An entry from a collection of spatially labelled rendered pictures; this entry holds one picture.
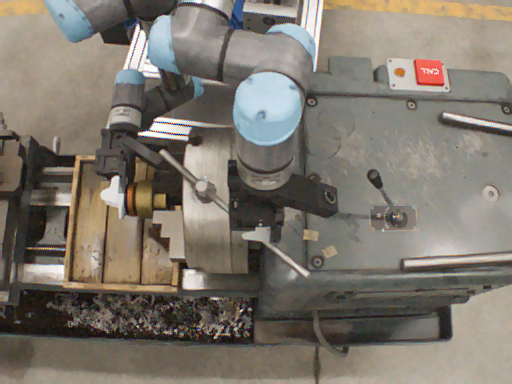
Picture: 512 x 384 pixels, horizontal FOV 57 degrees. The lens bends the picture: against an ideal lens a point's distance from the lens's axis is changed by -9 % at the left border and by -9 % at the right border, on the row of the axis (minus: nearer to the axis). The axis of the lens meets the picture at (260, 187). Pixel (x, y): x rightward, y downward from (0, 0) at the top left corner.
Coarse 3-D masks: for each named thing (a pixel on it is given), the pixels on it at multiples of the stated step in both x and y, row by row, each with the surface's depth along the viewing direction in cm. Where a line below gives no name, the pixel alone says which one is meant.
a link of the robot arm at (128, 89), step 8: (120, 72) 117; (128, 72) 117; (136, 72) 118; (120, 80) 116; (128, 80) 116; (136, 80) 117; (144, 80) 120; (120, 88) 115; (128, 88) 115; (136, 88) 116; (112, 96) 117; (120, 96) 115; (128, 96) 115; (136, 96) 116; (144, 96) 120; (112, 104) 115; (120, 104) 114; (128, 104) 114; (136, 104) 116; (144, 104) 122
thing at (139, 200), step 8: (128, 184) 109; (136, 184) 109; (144, 184) 108; (128, 192) 107; (136, 192) 107; (144, 192) 107; (152, 192) 106; (128, 200) 107; (136, 200) 106; (144, 200) 106; (152, 200) 107; (160, 200) 108; (168, 200) 113; (128, 208) 107; (136, 208) 107; (144, 208) 107; (152, 208) 107; (160, 208) 108; (168, 208) 113; (136, 216) 110; (144, 216) 108; (152, 216) 108
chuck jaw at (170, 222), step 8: (160, 216) 107; (168, 216) 107; (176, 216) 107; (160, 224) 107; (168, 224) 107; (176, 224) 107; (168, 232) 106; (176, 232) 106; (168, 240) 108; (176, 240) 105; (176, 248) 105; (184, 248) 105; (176, 256) 104; (184, 256) 104
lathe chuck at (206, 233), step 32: (192, 128) 106; (224, 128) 106; (192, 160) 97; (224, 160) 97; (192, 192) 95; (224, 192) 95; (192, 224) 96; (224, 224) 96; (192, 256) 99; (224, 256) 99
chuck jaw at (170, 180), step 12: (180, 144) 103; (192, 144) 101; (180, 156) 101; (168, 168) 103; (156, 180) 106; (168, 180) 105; (180, 180) 105; (156, 192) 107; (168, 192) 107; (180, 192) 107
